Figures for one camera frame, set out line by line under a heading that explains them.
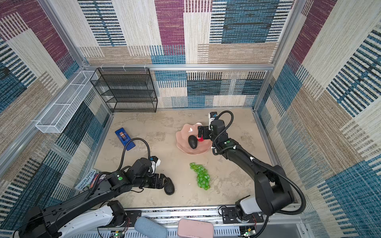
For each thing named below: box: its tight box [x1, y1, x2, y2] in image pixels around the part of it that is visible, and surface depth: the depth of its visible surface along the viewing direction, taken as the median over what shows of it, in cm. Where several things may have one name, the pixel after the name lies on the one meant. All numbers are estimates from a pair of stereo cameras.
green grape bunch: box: [189, 162, 211, 191], surface depth 85 cm
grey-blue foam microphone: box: [133, 215, 168, 238], surface depth 70 cm
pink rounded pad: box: [177, 218, 214, 238], surface depth 72 cm
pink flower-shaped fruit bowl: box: [175, 122, 213, 155], surface depth 101 cm
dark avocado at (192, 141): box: [188, 134, 198, 150], surface depth 99 cm
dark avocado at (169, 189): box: [164, 177, 176, 196], surface depth 80 cm
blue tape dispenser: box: [114, 127, 136, 151], surface depth 101 cm
